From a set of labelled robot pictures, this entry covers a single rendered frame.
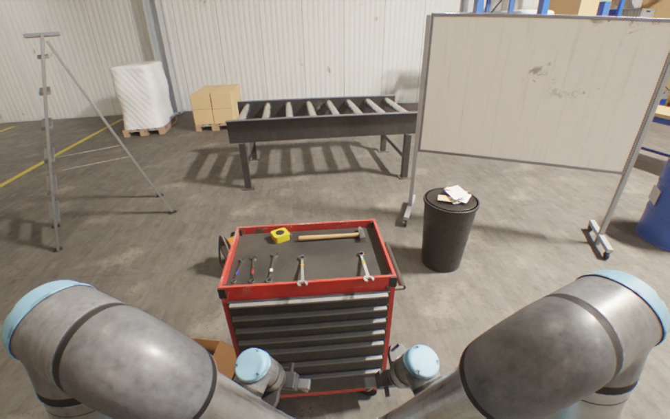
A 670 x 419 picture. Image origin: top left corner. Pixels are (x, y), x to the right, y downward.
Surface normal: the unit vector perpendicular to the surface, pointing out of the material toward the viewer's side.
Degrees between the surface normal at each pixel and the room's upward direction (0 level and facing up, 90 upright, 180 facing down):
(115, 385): 60
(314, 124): 90
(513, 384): 64
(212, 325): 0
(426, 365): 20
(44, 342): 45
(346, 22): 90
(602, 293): 5
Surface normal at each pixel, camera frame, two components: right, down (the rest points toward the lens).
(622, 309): 0.17, -0.60
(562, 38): -0.33, 0.46
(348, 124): 0.14, 0.48
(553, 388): -0.32, 0.13
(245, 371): -0.14, -0.68
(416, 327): -0.01, -0.87
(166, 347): 0.70, -0.62
